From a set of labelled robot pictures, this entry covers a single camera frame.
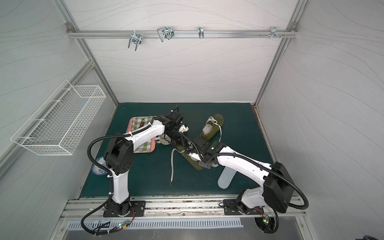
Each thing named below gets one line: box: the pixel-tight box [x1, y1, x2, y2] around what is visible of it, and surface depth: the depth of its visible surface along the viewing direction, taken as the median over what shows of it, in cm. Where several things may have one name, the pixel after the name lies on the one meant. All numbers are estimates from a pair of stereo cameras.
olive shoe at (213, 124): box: [200, 113, 224, 142], surface depth 103 cm
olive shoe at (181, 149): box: [175, 144, 203, 171], surface depth 88 cm
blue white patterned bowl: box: [91, 156, 109, 176], surface depth 86 cm
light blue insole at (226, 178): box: [217, 166, 237, 190], surface depth 84 cm
